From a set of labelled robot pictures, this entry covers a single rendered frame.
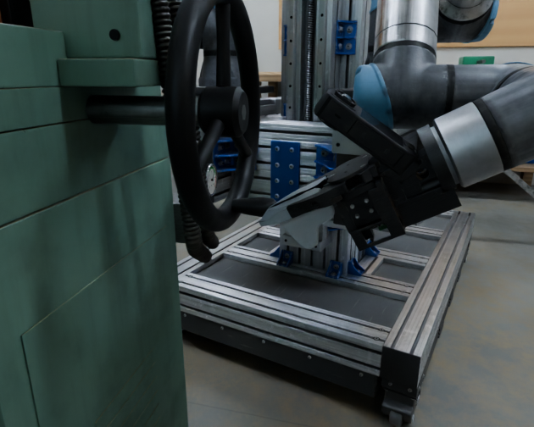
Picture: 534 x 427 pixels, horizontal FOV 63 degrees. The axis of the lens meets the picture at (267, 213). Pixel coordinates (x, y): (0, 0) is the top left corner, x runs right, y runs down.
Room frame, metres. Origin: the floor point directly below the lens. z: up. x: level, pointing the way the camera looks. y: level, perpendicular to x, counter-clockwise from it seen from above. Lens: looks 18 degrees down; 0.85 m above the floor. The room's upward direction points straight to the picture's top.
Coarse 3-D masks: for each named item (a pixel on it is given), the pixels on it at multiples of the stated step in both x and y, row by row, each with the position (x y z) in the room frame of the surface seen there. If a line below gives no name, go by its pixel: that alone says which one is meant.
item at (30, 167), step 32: (32, 128) 0.47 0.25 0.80; (64, 128) 0.51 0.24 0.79; (96, 128) 0.57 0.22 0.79; (128, 128) 0.65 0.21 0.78; (160, 128) 0.76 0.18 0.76; (0, 160) 0.42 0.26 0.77; (32, 160) 0.46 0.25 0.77; (64, 160) 0.51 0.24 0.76; (96, 160) 0.57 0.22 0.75; (128, 160) 0.65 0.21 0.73; (0, 192) 0.41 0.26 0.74; (32, 192) 0.45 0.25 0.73; (64, 192) 0.50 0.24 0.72; (0, 224) 0.40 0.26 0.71
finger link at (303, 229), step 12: (312, 192) 0.45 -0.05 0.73; (288, 204) 0.45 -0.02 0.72; (264, 216) 0.48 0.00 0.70; (276, 216) 0.46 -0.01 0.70; (288, 216) 0.45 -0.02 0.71; (300, 216) 0.46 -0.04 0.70; (312, 216) 0.45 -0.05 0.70; (324, 216) 0.45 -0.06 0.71; (288, 228) 0.46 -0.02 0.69; (300, 228) 0.46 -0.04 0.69; (312, 228) 0.45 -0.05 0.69; (300, 240) 0.46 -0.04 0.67; (312, 240) 0.46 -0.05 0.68
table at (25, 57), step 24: (0, 24) 0.45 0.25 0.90; (0, 48) 0.44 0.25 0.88; (24, 48) 0.47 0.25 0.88; (48, 48) 0.51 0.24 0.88; (0, 72) 0.43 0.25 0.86; (24, 72) 0.47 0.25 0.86; (48, 72) 0.50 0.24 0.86; (72, 72) 0.51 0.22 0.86; (96, 72) 0.50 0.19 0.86; (120, 72) 0.50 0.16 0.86; (144, 72) 0.52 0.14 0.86
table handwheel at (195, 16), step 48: (192, 0) 0.44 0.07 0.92; (240, 0) 0.57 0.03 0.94; (192, 48) 0.42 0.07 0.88; (240, 48) 0.63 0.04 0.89; (96, 96) 0.57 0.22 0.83; (144, 96) 0.56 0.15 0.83; (192, 96) 0.41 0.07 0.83; (240, 96) 0.52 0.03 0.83; (192, 144) 0.40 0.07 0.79; (240, 144) 0.59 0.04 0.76; (192, 192) 0.41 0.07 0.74; (240, 192) 0.58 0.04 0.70
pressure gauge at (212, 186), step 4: (208, 164) 0.81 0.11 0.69; (212, 164) 0.82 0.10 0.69; (208, 168) 0.80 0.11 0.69; (212, 168) 0.82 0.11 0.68; (208, 172) 0.79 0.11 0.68; (212, 172) 0.82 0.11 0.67; (216, 172) 0.84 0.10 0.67; (208, 176) 0.80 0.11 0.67; (212, 176) 0.82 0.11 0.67; (216, 176) 0.84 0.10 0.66; (208, 180) 0.80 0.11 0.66; (216, 180) 0.84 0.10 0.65; (208, 184) 0.80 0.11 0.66; (212, 184) 0.82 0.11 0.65; (216, 184) 0.84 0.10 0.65; (208, 188) 0.79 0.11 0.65; (212, 188) 0.82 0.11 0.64; (212, 192) 0.82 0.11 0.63
